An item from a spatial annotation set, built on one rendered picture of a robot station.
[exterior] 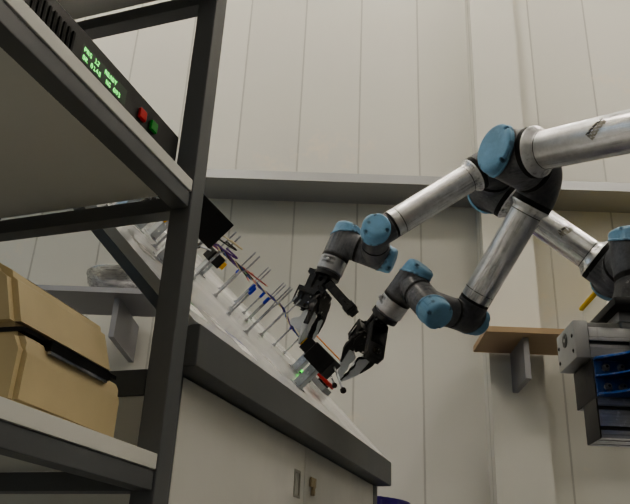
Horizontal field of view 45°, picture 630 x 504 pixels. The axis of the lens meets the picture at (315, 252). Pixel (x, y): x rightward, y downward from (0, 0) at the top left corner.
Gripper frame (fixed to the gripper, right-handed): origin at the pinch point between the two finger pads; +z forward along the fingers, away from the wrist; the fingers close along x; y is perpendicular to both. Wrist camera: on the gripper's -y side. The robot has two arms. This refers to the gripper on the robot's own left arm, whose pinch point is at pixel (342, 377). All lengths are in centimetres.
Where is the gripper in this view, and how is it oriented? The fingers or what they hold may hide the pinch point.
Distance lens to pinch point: 196.1
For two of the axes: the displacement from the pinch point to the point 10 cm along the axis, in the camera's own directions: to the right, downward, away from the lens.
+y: -0.4, -3.0, 9.5
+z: -5.6, 8.0, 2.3
